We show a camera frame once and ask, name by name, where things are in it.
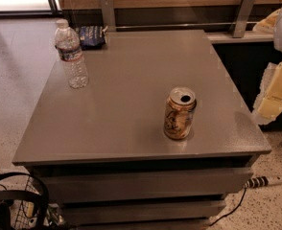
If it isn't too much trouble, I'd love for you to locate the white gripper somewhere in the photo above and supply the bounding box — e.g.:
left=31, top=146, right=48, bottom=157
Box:
left=252, top=8, right=282, bottom=125

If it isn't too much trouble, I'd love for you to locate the orange soda can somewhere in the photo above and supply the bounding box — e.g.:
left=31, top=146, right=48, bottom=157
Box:
left=164, top=87, right=197, bottom=140

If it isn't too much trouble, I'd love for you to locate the blue chip bag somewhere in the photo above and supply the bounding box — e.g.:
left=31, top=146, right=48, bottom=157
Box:
left=76, top=26, right=107, bottom=50

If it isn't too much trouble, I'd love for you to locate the grey drawer cabinet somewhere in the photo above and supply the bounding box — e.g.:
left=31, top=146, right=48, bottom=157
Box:
left=13, top=31, right=270, bottom=230

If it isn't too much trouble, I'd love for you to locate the clear plastic water bottle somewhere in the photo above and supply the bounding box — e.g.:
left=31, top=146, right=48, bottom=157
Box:
left=55, top=19, right=88, bottom=89

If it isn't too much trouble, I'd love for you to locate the right metal wall bracket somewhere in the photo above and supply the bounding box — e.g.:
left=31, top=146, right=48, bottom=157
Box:
left=230, top=0, right=255, bottom=38

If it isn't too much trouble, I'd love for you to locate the metal wall bracket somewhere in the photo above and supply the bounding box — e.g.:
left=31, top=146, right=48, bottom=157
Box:
left=230, top=0, right=255, bottom=38
left=100, top=0, right=116, bottom=32

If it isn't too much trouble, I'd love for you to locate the black and white cable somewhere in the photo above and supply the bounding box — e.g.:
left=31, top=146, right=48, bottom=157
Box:
left=209, top=175, right=282, bottom=227

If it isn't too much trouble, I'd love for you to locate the left metal wall bracket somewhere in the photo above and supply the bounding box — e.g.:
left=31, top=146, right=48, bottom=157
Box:
left=100, top=0, right=116, bottom=32

